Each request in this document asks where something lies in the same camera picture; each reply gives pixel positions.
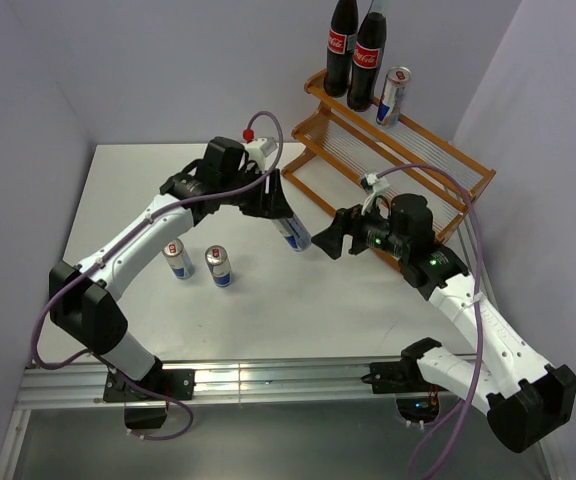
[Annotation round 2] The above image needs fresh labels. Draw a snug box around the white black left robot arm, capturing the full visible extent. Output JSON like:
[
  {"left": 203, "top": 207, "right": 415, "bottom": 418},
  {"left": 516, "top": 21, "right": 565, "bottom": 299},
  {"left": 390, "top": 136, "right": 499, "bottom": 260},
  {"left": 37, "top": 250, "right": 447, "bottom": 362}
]
[{"left": 49, "top": 137, "right": 293, "bottom": 399}]

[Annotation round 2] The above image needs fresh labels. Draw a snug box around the energy drink can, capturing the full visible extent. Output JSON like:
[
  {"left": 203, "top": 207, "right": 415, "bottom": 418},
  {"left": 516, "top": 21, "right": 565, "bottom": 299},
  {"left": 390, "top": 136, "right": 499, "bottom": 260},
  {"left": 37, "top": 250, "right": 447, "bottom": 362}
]
[
  {"left": 376, "top": 66, "right": 412, "bottom": 127},
  {"left": 162, "top": 239, "right": 194, "bottom": 280},
  {"left": 205, "top": 245, "right": 232, "bottom": 287},
  {"left": 273, "top": 215, "right": 311, "bottom": 252}
]

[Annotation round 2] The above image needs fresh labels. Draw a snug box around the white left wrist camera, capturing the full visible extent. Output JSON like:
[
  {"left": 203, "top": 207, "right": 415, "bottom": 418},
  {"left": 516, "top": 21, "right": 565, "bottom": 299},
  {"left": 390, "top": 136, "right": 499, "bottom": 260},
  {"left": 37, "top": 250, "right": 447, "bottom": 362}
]
[{"left": 242, "top": 128, "right": 278, "bottom": 171}]

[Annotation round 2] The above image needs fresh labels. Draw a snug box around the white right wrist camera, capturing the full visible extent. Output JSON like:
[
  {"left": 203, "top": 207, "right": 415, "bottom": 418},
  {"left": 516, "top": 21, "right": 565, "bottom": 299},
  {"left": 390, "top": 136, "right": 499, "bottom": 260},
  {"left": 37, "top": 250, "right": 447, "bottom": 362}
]
[{"left": 360, "top": 172, "right": 390, "bottom": 215}]

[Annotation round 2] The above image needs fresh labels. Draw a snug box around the cola glass bottle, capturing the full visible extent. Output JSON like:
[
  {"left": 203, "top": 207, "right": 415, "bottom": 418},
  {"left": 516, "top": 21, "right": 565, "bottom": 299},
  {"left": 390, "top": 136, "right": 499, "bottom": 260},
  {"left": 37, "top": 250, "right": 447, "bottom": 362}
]
[
  {"left": 347, "top": 0, "right": 387, "bottom": 112},
  {"left": 323, "top": 0, "right": 358, "bottom": 98}
]

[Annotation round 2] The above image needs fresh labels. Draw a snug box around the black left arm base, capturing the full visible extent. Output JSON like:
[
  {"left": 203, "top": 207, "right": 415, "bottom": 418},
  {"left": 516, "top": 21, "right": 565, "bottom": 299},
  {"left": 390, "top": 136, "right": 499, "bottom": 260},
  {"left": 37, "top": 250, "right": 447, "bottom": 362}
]
[{"left": 102, "top": 368, "right": 195, "bottom": 436}]

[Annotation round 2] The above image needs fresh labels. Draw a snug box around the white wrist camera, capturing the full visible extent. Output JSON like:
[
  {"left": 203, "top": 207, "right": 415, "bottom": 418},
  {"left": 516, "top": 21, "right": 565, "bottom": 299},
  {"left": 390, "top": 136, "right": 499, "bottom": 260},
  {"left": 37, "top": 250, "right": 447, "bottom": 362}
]
[
  {"left": 242, "top": 128, "right": 278, "bottom": 171},
  {"left": 360, "top": 172, "right": 390, "bottom": 215}
]

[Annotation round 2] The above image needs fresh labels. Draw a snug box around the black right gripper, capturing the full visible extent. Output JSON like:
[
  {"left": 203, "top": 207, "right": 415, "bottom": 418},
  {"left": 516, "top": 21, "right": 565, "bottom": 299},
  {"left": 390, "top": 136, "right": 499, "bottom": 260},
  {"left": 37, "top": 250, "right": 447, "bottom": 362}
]
[{"left": 311, "top": 194, "right": 408, "bottom": 259}]

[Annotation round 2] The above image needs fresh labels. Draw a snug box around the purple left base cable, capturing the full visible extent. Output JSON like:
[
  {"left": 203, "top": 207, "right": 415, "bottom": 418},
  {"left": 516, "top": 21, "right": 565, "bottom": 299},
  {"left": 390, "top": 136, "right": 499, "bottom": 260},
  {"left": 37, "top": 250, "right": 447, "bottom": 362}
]
[{"left": 117, "top": 379, "right": 198, "bottom": 442}]

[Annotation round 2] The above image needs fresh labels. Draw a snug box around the orange wooden two-tier shelf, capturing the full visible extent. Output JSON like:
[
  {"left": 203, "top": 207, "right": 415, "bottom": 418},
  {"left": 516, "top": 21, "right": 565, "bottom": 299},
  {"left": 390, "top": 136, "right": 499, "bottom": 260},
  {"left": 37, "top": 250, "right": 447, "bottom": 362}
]
[{"left": 282, "top": 71, "right": 495, "bottom": 216}]

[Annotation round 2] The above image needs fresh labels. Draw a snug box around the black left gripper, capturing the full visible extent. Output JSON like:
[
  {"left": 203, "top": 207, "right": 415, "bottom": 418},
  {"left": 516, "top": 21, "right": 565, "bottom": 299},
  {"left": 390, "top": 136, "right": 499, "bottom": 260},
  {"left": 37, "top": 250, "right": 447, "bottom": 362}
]
[{"left": 220, "top": 166, "right": 293, "bottom": 219}]

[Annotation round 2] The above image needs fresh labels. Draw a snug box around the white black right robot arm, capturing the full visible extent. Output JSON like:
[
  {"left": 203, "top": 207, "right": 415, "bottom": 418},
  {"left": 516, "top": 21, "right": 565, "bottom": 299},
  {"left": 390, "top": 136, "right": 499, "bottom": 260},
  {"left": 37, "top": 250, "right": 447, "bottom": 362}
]
[{"left": 312, "top": 194, "right": 576, "bottom": 453}]

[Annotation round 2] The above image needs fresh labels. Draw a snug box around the aluminium mounting rail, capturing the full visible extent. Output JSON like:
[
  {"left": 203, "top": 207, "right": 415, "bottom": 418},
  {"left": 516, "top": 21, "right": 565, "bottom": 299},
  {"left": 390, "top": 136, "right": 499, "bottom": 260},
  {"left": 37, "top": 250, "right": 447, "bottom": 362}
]
[{"left": 13, "top": 356, "right": 400, "bottom": 411}]

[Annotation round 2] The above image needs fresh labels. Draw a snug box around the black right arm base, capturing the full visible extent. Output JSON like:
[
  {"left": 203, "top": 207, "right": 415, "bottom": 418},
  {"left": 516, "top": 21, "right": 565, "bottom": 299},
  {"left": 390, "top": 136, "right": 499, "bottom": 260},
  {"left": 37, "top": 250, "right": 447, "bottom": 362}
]
[{"left": 361, "top": 359, "right": 440, "bottom": 427}]

